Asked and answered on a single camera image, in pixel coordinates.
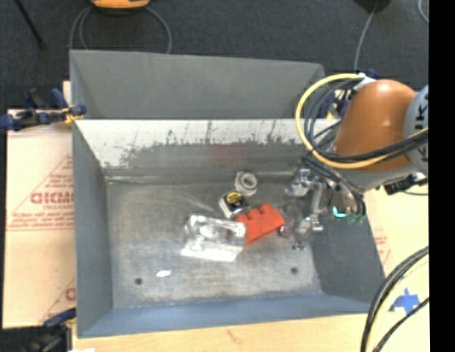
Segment red toy brick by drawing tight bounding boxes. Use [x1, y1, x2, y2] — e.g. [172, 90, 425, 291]
[235, 203, 287, 245]

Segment grey metal bin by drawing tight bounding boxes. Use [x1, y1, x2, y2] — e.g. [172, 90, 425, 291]
[68, 49, 388, 339]

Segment black cylinder on white bracket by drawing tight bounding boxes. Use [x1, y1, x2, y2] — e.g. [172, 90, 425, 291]
[382, 172, 429, 197]

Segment silver black yellow tape measure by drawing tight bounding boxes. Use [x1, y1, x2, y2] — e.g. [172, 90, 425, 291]
[217, 191, 250, 219]

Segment clear plastic block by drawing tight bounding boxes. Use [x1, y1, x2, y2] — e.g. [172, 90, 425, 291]
[180, 213, 247, 263]

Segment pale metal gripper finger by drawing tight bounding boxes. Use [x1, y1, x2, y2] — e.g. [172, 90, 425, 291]
[284, 167, 312, 198]
[292, 214, 324, 252]

